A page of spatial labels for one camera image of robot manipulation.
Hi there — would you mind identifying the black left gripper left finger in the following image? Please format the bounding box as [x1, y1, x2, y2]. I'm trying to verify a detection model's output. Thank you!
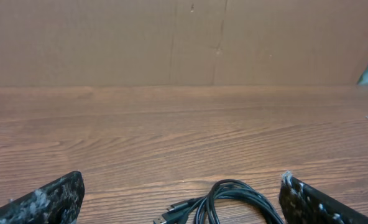
[0, 171, 85, 224]

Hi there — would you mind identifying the thick black USB cable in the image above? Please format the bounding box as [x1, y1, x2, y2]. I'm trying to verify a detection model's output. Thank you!
[153, 179, 285, 224]

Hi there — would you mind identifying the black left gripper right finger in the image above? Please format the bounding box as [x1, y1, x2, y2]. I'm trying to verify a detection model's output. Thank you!
[278, 171, 368, 224]

